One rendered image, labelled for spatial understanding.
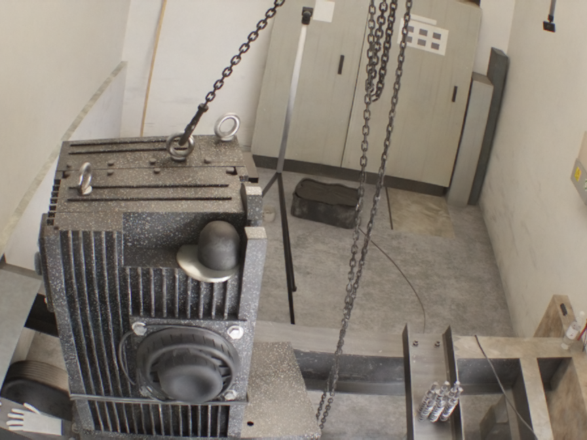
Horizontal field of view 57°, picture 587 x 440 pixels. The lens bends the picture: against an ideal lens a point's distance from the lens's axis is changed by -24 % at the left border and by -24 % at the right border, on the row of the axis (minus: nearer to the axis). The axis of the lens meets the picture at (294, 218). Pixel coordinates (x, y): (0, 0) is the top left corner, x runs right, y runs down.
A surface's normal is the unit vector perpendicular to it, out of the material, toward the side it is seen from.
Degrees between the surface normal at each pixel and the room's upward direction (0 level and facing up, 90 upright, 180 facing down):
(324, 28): 90
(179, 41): 90
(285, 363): 0
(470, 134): 90
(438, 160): 90
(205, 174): 0
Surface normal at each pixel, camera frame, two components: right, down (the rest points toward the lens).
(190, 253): 0.14, -0.83
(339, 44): -0.04, 0.55
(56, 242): 0.22, 0.56
